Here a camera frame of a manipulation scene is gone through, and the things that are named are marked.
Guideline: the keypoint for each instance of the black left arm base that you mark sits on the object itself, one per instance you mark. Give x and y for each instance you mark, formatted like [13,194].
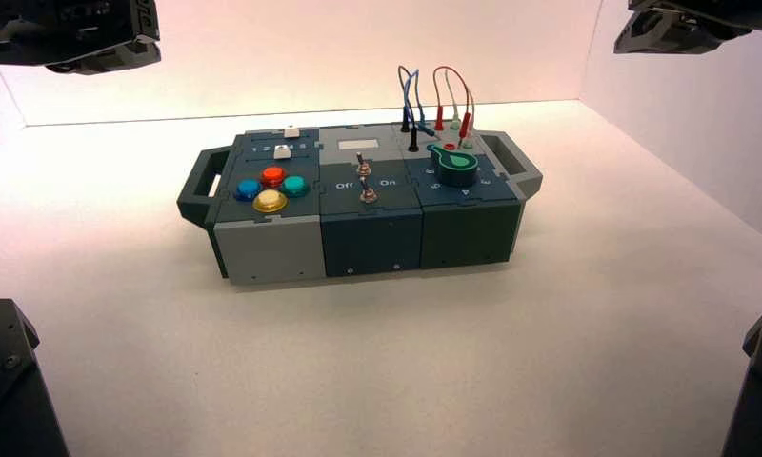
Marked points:
[9,391]

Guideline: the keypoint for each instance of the modular grey-blue control box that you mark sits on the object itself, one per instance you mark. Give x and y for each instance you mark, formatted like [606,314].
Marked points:
[368,240]

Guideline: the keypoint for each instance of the small grey display window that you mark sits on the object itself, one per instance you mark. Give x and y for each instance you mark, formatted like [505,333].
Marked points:
[357,144]

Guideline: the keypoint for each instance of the teal round push button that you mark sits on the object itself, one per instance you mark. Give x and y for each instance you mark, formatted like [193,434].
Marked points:
[294,185]

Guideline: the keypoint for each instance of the green rotary pointer knob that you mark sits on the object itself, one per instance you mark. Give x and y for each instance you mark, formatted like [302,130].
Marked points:
[457,166]

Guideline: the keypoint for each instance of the yellow round push button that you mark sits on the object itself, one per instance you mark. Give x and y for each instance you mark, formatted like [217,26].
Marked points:
[270,201]

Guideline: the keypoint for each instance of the orange round push button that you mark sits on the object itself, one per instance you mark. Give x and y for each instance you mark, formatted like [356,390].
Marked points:
[272,176]

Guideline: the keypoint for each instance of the white slider knob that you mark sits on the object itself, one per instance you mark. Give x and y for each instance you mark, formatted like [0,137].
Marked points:
[282,151]
[291,132]

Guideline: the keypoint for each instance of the blue round push button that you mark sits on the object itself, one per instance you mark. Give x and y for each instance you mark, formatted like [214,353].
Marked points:
[248,189]

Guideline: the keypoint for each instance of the metal toggle switch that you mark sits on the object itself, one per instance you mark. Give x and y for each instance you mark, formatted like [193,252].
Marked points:
[368,195]
[362,168]

